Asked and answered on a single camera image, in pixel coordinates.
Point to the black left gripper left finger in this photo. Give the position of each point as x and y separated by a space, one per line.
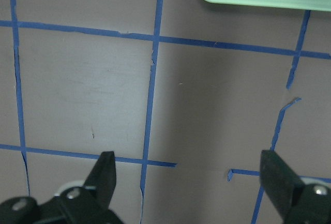
88 203

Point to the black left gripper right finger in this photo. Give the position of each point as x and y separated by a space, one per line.
296 199

